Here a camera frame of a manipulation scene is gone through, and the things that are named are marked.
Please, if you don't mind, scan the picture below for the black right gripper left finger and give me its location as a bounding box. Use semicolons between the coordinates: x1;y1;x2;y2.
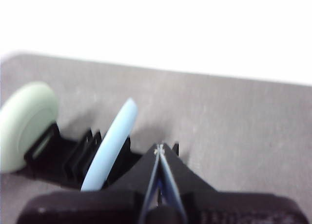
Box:
15;143;161;224

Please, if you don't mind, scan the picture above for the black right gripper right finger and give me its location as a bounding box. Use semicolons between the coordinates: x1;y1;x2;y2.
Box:
161;143;308;224

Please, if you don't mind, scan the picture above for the blue round plate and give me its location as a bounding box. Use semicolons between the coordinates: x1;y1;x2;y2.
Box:
80;97;138;192

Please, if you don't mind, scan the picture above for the pale green round plate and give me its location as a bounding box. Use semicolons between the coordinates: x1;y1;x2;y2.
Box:
0;81;60;174

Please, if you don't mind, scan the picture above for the black plastic plate rack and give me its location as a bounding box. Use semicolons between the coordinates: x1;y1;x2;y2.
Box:
22;122;181;192

